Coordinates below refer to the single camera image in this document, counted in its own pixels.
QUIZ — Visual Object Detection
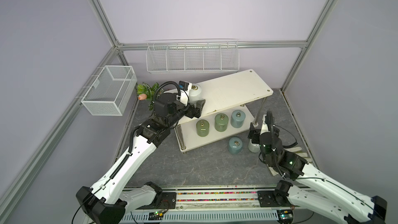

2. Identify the white tea canister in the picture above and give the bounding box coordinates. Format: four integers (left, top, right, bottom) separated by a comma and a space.
248, 142, 261, 153
189, 84, 203, 104

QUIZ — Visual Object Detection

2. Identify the large blue-grey tea canister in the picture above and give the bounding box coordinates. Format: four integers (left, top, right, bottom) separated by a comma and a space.
228, 137, 243, 155

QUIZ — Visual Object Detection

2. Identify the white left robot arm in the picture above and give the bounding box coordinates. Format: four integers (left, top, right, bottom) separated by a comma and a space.
76, 81, 206, 224

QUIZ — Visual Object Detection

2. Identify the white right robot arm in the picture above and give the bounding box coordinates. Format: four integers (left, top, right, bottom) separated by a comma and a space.
248, 111, 388, 224

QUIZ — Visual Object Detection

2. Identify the dark green tea canister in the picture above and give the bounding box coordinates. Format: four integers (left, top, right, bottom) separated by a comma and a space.
196, 120, 209, 137

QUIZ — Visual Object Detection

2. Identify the small blue tea canister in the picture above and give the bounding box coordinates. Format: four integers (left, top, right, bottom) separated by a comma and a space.
231, 110, 246, 128

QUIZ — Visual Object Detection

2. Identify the light green tea canister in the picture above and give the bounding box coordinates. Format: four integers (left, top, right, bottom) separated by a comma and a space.
215, 113, 229, 132

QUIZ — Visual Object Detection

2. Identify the white two-tier shelf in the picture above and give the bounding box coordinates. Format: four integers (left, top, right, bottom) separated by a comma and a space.
175, 69, 273, 152

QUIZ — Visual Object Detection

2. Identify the beige work glove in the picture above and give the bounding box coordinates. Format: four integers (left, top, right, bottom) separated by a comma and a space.
268, 146, 313, 176

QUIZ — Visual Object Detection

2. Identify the green artificial plant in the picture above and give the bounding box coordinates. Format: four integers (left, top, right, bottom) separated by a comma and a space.
137, 83, 164, 111

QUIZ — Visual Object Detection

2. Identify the white mesh side basket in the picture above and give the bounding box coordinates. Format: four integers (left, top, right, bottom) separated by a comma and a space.
81, 65, 137, 116

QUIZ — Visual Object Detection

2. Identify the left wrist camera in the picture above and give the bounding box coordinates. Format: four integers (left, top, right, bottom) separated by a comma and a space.
178, 81, 192, 106

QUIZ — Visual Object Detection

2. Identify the long white wire basket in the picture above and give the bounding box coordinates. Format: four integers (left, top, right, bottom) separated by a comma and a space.
146, 39, 240, 73

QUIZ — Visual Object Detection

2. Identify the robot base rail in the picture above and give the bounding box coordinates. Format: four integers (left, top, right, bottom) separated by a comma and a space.
83, 185, 330, 224

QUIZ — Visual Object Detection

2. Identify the aluminium frame of enclosure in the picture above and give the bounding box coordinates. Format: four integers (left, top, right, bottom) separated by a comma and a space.
1, 0, 327, 224

